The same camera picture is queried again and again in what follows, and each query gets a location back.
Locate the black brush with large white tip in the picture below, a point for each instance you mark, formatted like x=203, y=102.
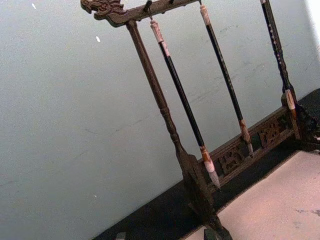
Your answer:
x=180, y=88

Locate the carved dark wooden brush rack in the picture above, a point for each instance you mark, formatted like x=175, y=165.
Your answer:
x=149, y=70

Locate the thin black brush, brown ferrule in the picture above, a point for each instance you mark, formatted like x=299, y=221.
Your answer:
x=225, y=68

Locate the black table cloth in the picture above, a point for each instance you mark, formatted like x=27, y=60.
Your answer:
x=162, y=220

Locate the pale pink felt mat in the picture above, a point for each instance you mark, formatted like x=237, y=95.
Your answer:
x=265, y=205

